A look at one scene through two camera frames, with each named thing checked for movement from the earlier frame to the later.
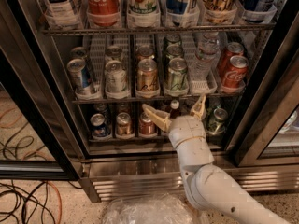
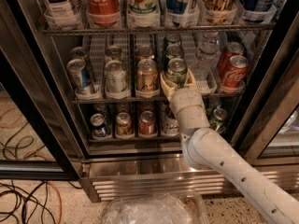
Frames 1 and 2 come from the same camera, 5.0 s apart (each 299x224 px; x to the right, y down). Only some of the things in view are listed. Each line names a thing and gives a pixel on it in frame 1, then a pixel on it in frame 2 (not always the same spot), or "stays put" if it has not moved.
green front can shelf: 177,78 stays put
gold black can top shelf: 219,3 stays put
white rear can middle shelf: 113,52 stays put
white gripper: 186,127 -> 186,99
